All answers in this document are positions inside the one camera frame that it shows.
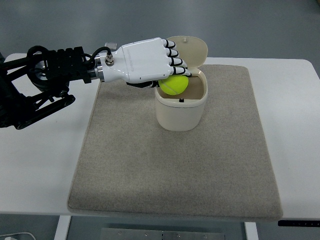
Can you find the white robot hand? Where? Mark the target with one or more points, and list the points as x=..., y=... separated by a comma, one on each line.
x=141, y=64

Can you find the yellow tennis ball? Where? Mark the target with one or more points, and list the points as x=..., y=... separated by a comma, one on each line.
x=174, y=84

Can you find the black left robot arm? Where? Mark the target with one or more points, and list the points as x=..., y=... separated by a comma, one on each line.
x=37, y=85

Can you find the beige lidded plastic bin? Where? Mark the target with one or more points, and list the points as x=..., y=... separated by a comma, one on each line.
x=183, y=112

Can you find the small silver floor plate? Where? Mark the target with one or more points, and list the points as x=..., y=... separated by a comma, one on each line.
x=111, y=45

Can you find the beige fabric mat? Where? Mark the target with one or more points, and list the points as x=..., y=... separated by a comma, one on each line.
x=221, y=169

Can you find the white right table leg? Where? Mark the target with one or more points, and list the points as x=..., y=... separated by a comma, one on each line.
x=251, y=231

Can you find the white table leg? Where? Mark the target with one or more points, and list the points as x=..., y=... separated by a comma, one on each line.
x=62, y=228
x=251, y=231

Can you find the black table control panel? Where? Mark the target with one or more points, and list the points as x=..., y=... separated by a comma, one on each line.
x=299, y=223

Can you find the white left table leg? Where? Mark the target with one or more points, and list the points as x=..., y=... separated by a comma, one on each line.
x=62, y=228

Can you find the white device on floor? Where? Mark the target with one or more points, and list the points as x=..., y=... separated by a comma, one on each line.
x=18, y=236

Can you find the grey metal base plate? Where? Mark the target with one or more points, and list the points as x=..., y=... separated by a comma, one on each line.
x=143, y=234

